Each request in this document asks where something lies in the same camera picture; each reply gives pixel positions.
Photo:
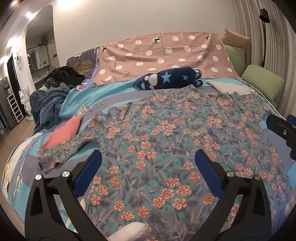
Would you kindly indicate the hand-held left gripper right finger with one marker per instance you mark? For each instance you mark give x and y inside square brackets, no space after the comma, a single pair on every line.
[208,169]

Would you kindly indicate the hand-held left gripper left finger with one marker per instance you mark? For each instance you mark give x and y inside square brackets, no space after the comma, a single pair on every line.
[89,171]

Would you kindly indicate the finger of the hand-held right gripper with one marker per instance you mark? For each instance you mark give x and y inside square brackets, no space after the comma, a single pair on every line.
[279,128]
[291,149]

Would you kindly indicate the floral teal shirt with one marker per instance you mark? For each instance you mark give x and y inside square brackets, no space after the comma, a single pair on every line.
[161,139]

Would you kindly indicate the black clothes pile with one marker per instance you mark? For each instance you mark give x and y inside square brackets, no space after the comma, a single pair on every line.
[64,75]

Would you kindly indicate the salmon pink folded cloth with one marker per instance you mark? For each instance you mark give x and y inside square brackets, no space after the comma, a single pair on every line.
[62,132]

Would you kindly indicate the large green pillow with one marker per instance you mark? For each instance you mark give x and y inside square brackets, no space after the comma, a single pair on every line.
[261,81]

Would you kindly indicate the light grey folded cloth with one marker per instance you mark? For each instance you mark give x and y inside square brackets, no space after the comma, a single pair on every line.
[226,87]

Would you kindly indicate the beige curtain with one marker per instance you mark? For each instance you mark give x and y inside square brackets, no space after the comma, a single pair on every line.
[277,58]

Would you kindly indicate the teal geometric bed sheet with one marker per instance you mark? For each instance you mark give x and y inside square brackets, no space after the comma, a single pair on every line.
[76,99]

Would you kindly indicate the white fuzzy cloth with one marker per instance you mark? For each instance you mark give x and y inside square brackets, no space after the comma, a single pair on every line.
[129,233]

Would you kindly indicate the blue fleece blanket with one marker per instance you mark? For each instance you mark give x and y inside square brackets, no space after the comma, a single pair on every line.
[46,104]

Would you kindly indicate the small green pillow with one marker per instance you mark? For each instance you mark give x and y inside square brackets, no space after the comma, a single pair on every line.
[234,58]

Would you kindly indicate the white shelf rack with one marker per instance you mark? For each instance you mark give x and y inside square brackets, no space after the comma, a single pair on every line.
[13,109]

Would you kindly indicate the white bear figure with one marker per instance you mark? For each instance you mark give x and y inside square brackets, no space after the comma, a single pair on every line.
[24,97]

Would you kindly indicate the navy star print blanket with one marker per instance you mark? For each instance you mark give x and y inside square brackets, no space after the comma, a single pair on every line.
[166,77]

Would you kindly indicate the beige pillow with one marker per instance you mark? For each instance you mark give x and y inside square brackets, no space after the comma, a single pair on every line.
[234,38]

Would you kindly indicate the dark shelf unit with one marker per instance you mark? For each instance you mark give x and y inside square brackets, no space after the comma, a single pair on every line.
[5,109]

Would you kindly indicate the dark tree print quilt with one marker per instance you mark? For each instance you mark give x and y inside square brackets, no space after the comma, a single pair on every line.
[85,62]

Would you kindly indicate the black floor lamp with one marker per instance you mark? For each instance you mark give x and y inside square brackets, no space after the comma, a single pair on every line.
[264,15]

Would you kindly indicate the pink polka-dot cloth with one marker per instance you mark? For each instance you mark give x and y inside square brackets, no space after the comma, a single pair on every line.
[161,53]

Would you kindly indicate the background wall cabinet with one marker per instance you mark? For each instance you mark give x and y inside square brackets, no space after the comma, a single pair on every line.
[39,56]

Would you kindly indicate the white wall ornament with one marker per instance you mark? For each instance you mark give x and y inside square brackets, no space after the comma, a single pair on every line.
[18,59]

